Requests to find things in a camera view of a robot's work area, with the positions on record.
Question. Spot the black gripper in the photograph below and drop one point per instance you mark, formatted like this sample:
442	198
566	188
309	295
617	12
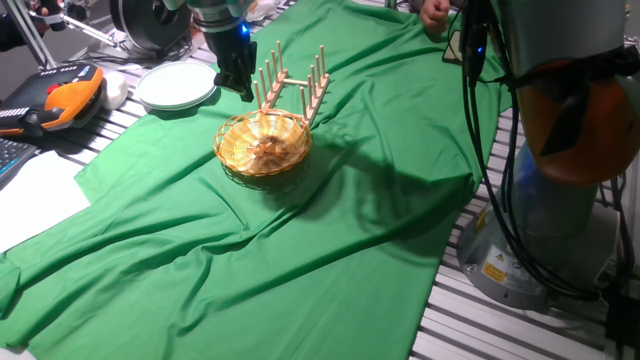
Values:
235	55

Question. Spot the orange wicker basket dish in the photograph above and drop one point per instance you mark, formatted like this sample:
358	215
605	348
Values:
262	145

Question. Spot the dark sleeved forearm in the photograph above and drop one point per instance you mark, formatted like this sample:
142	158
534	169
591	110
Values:
10	35

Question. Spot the brown sleeved forearm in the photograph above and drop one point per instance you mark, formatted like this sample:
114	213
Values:
414	4

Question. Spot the silver orange robot arm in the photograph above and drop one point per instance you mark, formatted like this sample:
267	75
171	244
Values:
550	40

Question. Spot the wooden dish rack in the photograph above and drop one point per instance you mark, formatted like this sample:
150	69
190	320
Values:
275	91

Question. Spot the hand with dark sleeve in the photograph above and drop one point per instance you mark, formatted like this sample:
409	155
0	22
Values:
39	7

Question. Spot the hand with brown sleeve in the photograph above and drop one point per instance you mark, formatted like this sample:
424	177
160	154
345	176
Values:
435	15

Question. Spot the white round plate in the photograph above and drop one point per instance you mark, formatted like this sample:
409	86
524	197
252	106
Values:
175	85

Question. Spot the clear bag with yellow items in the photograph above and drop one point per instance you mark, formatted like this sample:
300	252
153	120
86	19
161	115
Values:
262	7

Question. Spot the black round fan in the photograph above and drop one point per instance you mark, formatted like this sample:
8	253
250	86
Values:
150	25

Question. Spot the grey tripod leg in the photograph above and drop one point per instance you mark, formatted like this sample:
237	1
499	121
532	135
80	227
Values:
85	21
31	35

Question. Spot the green cloth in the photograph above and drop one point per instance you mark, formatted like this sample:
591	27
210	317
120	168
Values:
250	250

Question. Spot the orange black teach pendant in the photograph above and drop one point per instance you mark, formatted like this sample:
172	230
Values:
70	95

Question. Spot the white paper sheet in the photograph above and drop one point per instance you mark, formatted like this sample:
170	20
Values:
35	200

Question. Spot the black computer keyboard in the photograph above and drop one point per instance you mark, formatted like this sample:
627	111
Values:
12	157

